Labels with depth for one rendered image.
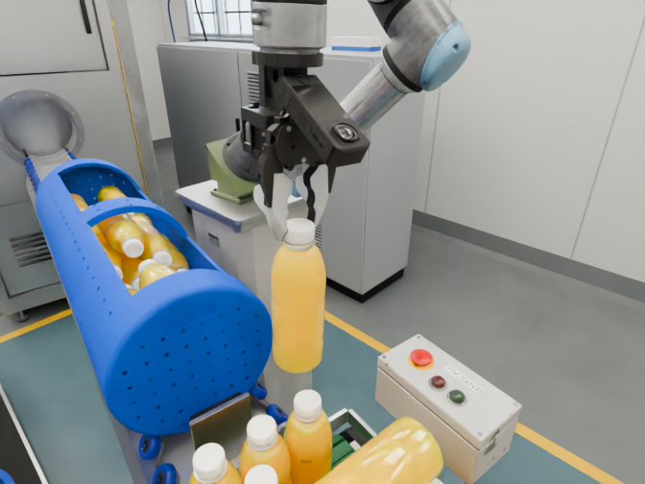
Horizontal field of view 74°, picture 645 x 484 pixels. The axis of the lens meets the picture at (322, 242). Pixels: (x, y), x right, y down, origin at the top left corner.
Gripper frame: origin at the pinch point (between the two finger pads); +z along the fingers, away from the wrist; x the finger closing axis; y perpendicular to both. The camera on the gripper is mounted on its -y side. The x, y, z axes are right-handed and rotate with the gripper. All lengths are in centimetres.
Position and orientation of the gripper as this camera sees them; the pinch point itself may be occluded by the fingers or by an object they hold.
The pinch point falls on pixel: (298, 229)
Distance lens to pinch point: 52.5
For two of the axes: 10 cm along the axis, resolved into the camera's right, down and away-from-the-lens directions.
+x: -8.0, 2.5, -5.4
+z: -0.4, 8.8, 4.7
